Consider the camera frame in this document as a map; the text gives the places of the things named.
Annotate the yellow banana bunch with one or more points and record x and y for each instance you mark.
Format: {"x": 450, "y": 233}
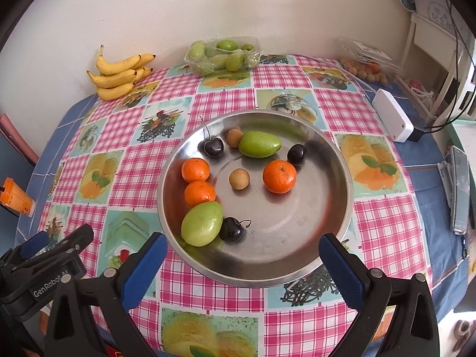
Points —
{"x": 115, "y": 78}

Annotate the red net bag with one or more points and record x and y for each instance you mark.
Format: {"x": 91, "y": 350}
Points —
{"x": 420, "y": 91}

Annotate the pile of packed green jujubes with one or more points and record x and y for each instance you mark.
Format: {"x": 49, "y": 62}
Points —
{"x": 232, "y": 61}

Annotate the dark cherry with curled stem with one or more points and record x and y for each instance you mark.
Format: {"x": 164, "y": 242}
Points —
{"x": 231, "y": 230}

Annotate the pink bar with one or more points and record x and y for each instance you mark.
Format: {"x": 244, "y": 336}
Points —
{"x": 18, "y": 139}

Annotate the brown longan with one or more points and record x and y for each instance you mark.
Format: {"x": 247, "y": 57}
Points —
{"x": 238, "y": 179}
{"x": 234, "y": 135}

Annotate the white rack frame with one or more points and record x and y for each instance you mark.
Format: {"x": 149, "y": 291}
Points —
{"x": 412, "y": 44}

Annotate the clear plastic fruit tray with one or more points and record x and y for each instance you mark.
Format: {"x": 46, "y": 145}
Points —
{"x": 193, "y": 67}

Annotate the orange drink cup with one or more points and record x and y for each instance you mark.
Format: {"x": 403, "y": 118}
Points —
{"x": 16, "y": 199}

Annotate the green jujube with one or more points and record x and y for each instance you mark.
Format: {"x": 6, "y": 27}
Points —
{"x": 259, "y": 144}
{"x": 202, "y": 224}

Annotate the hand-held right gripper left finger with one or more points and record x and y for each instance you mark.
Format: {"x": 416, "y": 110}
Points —
{"x": 143, "y": 267}

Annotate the dark cherry with long stem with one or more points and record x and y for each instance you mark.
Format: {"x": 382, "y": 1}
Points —
{"x": 214, "y": 147}

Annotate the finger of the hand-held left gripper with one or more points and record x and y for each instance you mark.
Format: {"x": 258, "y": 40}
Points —
{"x": 76, "y": 238}
{"x": 34, "y": 244}

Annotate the dark stemless cherry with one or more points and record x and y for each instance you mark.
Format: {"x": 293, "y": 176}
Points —
{"x": 296, "y": 155}

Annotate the pink checked printed tablecloth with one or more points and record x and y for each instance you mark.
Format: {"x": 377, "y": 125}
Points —
{"x": 122, "y": 171}

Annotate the clear plastic clamshell box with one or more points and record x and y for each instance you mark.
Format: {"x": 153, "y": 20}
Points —
{"x": 366, "y": 50}

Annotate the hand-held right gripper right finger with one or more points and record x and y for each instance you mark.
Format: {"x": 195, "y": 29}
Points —
{"x": 344, "y": 271}

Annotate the small orange fruit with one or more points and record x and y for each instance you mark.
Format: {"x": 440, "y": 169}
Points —
{"x": 373, "y": 67}

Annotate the round stainless steel basin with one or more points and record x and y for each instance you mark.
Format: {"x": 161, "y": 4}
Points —
{"x": 282, "y": 230}

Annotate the heap of brown longans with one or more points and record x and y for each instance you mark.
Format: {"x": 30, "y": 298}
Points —
{"x": 357, "y": 71}

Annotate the grey clip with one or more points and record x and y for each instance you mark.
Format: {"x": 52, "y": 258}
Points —
{"x": 459, "y": 189}

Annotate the black power adapter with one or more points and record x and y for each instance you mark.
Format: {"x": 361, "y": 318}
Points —
{"x": 418, "y": 134}

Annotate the large orange tangerine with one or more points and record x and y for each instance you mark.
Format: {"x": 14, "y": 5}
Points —
{"x": 279, "y": 176}

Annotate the white rectangular power box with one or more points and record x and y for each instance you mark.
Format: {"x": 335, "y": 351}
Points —
{"x": 392, "y": 115}

